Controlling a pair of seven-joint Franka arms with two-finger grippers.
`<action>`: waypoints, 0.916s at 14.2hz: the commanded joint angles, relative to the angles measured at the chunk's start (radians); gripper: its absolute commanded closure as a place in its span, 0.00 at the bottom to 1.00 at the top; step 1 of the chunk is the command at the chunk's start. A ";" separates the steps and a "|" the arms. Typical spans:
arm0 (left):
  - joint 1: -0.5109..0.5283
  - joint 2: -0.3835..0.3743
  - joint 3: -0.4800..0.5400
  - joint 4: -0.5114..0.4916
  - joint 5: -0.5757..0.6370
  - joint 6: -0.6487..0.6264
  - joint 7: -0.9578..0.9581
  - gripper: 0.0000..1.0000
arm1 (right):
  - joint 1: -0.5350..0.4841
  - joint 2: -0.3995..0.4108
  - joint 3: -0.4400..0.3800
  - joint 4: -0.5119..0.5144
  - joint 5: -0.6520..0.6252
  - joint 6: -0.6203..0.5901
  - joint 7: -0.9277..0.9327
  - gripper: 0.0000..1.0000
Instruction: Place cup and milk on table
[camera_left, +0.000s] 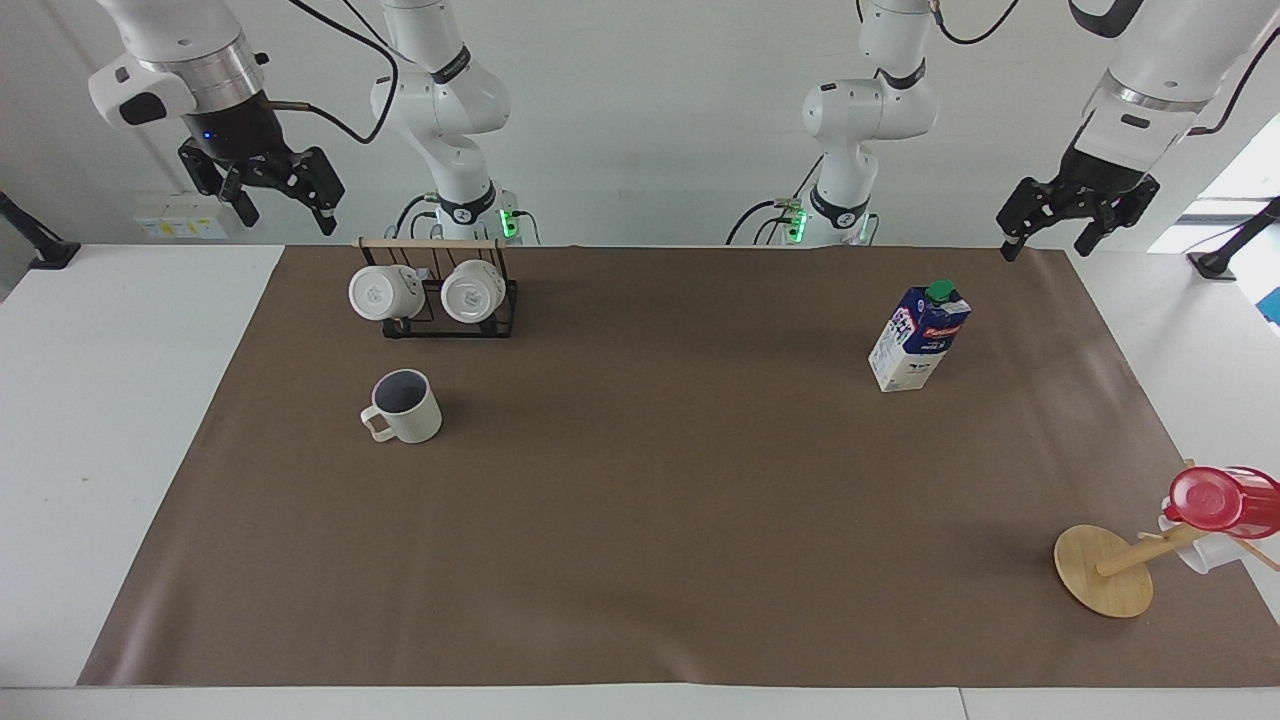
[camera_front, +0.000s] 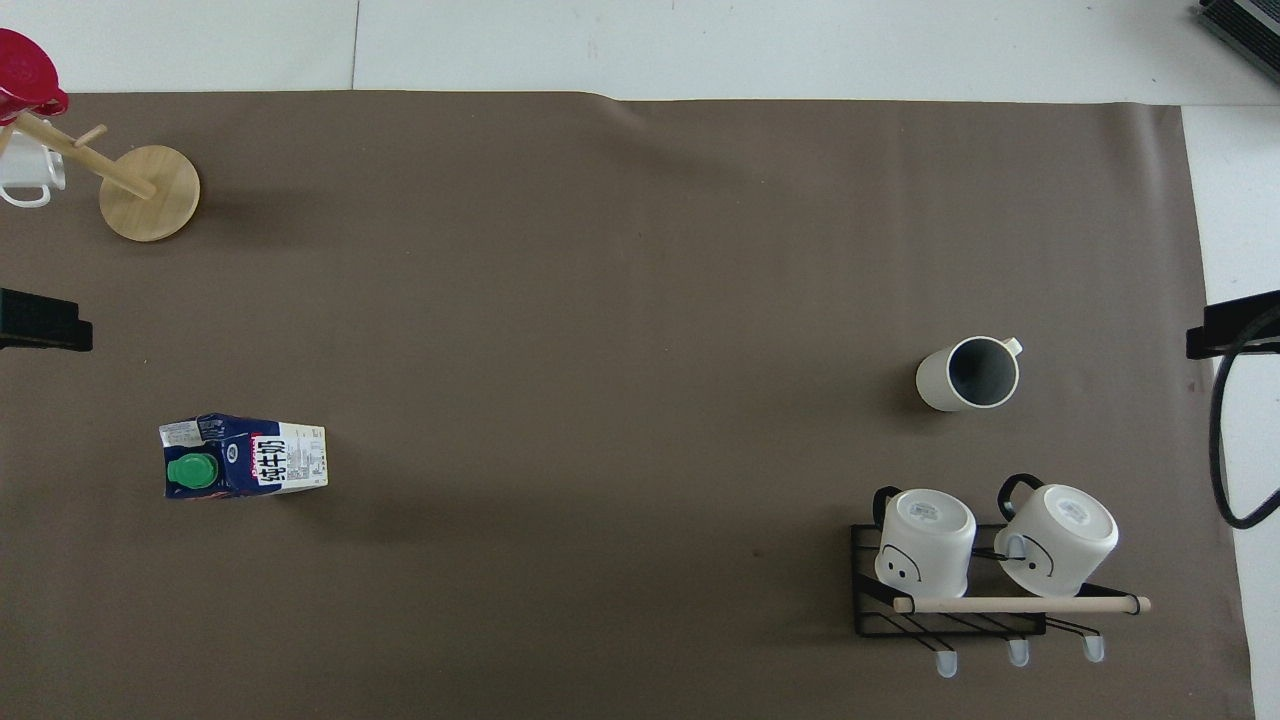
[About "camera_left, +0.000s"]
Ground white cup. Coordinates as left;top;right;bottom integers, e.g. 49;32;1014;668
1157;514;1247;575

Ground black stand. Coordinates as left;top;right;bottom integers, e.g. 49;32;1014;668
1187;196;1280;282
0;189;82;272

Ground black wire mug rack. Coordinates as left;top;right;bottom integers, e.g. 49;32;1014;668
357;236;520;340

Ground red plastic cup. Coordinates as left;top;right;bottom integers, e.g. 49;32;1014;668
1162;465;1280;542

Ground cream mug with dark inside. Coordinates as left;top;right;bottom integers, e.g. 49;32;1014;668
359;368;444;445

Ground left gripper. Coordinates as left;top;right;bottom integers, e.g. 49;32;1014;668
996;138;1162;263

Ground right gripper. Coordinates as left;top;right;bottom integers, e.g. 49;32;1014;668
177;90;347;238

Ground black cable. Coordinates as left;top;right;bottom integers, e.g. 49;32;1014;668
394;193;443;242
725;198;803;247
928;0;1023;47
272;0;401;146
1188;28;1280;138

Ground white mug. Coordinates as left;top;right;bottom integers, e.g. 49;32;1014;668
439;259;507;325
347;264;427;324

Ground white wall socket box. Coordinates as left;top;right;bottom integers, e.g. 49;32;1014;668
134;194;230;242

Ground wooden mug tree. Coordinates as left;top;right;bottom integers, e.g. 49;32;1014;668
1053;458;1280;619

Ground blue and white milk carton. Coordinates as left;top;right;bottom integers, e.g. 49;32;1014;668
867;279;973;394

